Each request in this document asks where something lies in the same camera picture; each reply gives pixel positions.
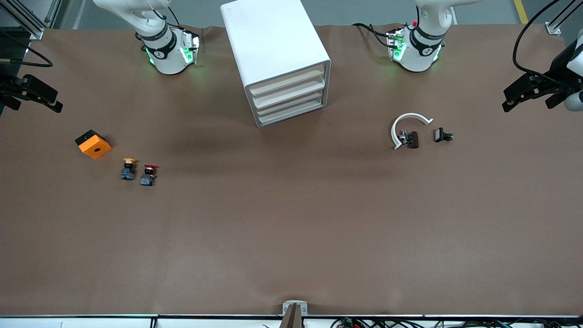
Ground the white drawer cabinet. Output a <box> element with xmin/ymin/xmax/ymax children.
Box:
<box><xmin>220</xmin><ymin>0</ymin><xmax>332</xmax><ymax>128</ymax></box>

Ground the red push button switch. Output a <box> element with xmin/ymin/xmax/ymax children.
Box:
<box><xmin>140</xmin><ymin>164</ymin><xmax>159</xmax><ymax>186</ymax></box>

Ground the black base cable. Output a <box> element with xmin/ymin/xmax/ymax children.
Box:
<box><xmin>352</xmin><ymin>23</ymin><xmax>393</xmax><ymax>48</ymax></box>

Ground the white table edge rail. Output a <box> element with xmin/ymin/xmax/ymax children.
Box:
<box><xmin>0</xmin><ymin>313</ymin><xmax>583</xmax><ymax>328</ymax></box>

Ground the white plastic drawer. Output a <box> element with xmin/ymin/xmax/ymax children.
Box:
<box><xmin>258</xmin><ymin>100</ymin><xmax>328</xmax><ymax>126</ymax></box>
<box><xmin>249</xmin><ymin>67</ymin><xmax>325</xmax><ymax>95</ymax></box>
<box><xmin>256</xmin><ymin>90</ymin><xmax>327</xmax><ymax>117</ymax></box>
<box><xmin>252</xmin><ymin>78</ymin><xmax>326</xmax><ymax>108</ymax></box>

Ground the grey metal bracket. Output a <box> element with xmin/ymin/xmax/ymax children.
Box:
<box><xmin>282</xmin><ymin>300</ymin><xmax>308</xmax><ymax>317</ymax></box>

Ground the white curved plastic arc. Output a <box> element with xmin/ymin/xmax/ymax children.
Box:
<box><xmin>391</xmin><ymin>113</ymin><xmax>434</xmax><ymax>150</ymax></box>

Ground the aluminium frame profile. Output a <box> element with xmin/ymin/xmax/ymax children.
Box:
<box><xmin>0</xmin><ymin>0</ymin><xmax>63</xmax><ymax>41</ymax></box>
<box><xmin>544</xmin><ymin>0</ymin><xmax>583</xmax><ymax>36</ymax></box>

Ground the black cable bundle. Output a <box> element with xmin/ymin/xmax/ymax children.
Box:
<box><xmin>332</xmin><ymin>317</ymin><xmax>583</xmax><ymax>328</ymax></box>

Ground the orange box with hole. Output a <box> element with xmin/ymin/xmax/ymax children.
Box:
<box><xmin>75</xmin><ymin>129</ymin><xmax>112</xmax><ymax>160</ymax></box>

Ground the brown table mat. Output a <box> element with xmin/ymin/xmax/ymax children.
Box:
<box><xmin>0</xmin><ymin>23</ymin><xmax>583</xmax><ymax>317</ymax></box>

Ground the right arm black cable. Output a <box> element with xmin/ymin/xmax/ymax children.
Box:
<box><xmin>0</xmin><ymin>31</ymin><xmax>53</xmax><ymax>67</ymax></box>

